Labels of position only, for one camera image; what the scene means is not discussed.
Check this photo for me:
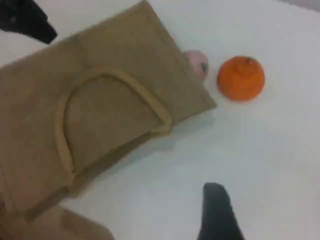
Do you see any orange tangerine toy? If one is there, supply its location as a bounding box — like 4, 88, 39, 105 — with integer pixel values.
216, 55, 266, 102

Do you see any brown jute bag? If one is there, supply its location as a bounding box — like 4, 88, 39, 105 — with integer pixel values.
0, 0, 218, 240

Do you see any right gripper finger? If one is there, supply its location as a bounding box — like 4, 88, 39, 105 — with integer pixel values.
196, 181, 247, 240

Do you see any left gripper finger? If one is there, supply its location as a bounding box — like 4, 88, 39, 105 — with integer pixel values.
0, 0, 58, 45

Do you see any pink peach toy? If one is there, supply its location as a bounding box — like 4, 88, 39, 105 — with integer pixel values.
183, 49, 210, 82

